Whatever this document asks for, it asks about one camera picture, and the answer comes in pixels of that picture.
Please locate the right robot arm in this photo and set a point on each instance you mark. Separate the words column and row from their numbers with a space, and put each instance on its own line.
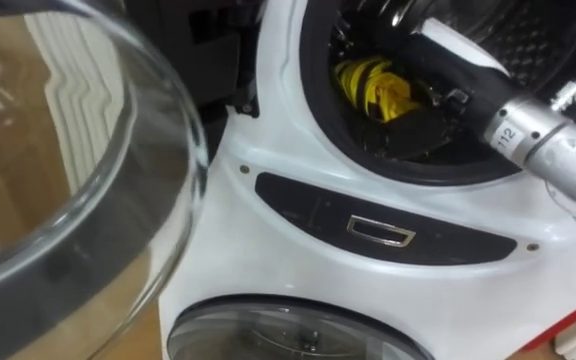
column 558, row 150

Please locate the white stacked washing machines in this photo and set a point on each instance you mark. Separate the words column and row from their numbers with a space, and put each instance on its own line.
column 318, row 280

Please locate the round glass washer door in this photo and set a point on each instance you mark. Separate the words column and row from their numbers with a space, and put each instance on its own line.
column 93, row 260

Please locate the yellow cloth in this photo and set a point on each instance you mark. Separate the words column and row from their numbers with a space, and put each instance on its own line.
column 383, row 92

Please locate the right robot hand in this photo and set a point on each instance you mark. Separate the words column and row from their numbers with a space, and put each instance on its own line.
column 460, row 65

